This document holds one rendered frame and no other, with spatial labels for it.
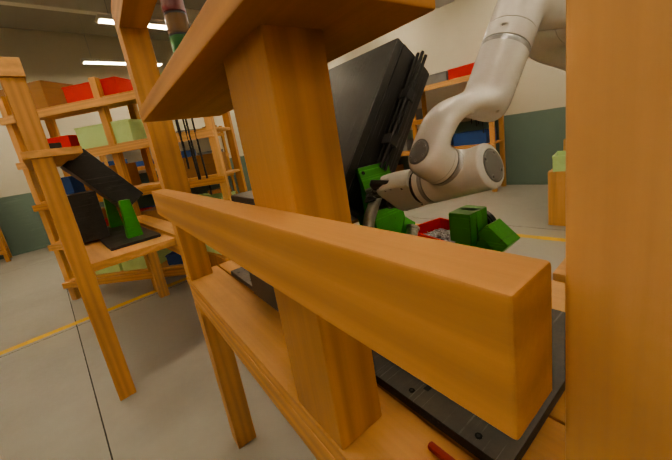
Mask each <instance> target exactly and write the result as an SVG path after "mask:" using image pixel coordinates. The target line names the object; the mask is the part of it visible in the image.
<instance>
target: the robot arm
mask: <svg viewBox="0 0 672 460"><path fill-rule="evenodd" d="M528 57H530V58H531V59H533V60H534V61H536V62H539V63H541V64H544V65H547V66H551V67H554V68H557V69H561V70H564V71H566V0H498V1H497V3H496V6H495V8H494V11H493V13H492V16H491V19H490V22H489V24H488V27H487V30H486V33H485V35H484V38H483V41H482V43H481V46H480V49H479V52H478V55H477V57H476V60H475V63H474V66H473V69H472V72H471V75H470V77H469V80H468V83H467V86H466V88H465V90H464V92H462V93H461V94H458V95H456V96H453V97H451V98H448V99H446V100H444V101H442V102H440V103H438V104H437V105H436V106H434V107H433V108H432V109H431V110H430V111H429V112H428V113H427V114H426V116H425V117H424V119H423V121H422V123H421V125H420V127H419V129H418V132H417V134H416V136H415V139H414V141H413V144H412V147H411V150H410V154H409V159H408V164H409V168H410V169H407V170H401V171H396V172H393V173H389V174H386V175H384V176H382V177H381V178H380V180H371V182H370V184H369V185H370V187H371V188H372V189H373V190H372V191H370V192H368V193H367V194H366V196H365V197H366V198H365V201H364V202H365V203H370V202H373V201H376V199H377V198H382V200H381V203H380V206H379V209H378V210H381V209H385V208H389V209H392V208H397V209H399V210H402V211H409V210H413V209H416V208H419V207H422V206H425V205H427V204H428V205H429V204H433V203H438V202H442V201H446V200H450V199H454V198H459V197H463V196H467V195H472V194H476V193H480V192H484V191H489V190H493V189H497V188H498V187H500V186H501V184H502V182H503V180H504V165H503V162H502V159H501V157H500V155H499V153H498V151H497V150H496V149H495V148H494V147H493V146H492V145H490V144H487V143H482V144H479V145H477V146H474V147H471V148H468V149H456V148H454V147H452V146H451V140H452V137H453V135H454V133H455V131H456V129H457V127H458V125H459V123H460V122H461V121H462V120H463V119H464V118H469V119H473V120H477V121H481V122H493V121H496V120H498V119H499V118H501V117H502V116H503V115H504V114H505V112H506V111H507V109H508V107H509V105H510V103H511V101H512V99H513V96H514V93H515V90H516V88H517V85H518V82H519V80H520V77H521V75H522V72H523V69H524V67H525V64H526V61H527V59H528Z"/></svg>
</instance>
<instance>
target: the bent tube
mask: <svg viewBox="0 0 672 460"><path fill-rule="evenodd" d="M381 200H382V198H377V199H376V201H373V202H370V203H368V205H367V208H366V211H365V214H364V218H363V226H367V227H372V228H375V219H376V216H377V213H378V209H379V206H380V203H381Z"/></svg>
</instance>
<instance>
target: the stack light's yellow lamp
mask: <svg viewBox="0 0 672 460"><path fill-rule="evenodd" d="M164 19H165V23H166V27H167V31H168V35H169V37H170V36H171V35H174V34H186V33H187V31H188V30H189V28H190V26H189V21H188V17H187V15H185V14H184V13H181V12H169V13H166V14H165V15H164Z"/></svg>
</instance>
